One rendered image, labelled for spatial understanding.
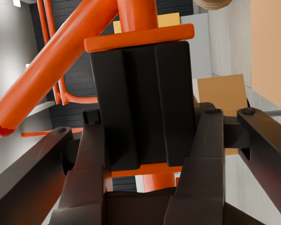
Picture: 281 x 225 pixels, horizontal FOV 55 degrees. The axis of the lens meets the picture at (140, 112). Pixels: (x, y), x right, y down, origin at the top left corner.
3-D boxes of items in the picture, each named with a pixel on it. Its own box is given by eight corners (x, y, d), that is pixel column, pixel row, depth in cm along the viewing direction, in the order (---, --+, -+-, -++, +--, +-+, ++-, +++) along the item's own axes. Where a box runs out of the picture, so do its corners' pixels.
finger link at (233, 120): (204, 127, 14) (265, 122, 14) (193, 102, 19) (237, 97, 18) (206, 154, 14) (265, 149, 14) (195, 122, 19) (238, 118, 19)
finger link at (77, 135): (105, 163, 15) (53, 167, 15) (118, 131, 20) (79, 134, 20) (101, 138, 15) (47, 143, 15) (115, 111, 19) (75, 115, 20)
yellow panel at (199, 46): (202, 13, 778) (118, 24, 805) (207, 7, 689) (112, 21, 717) (208, 89, 821) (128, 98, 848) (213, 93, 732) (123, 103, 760)
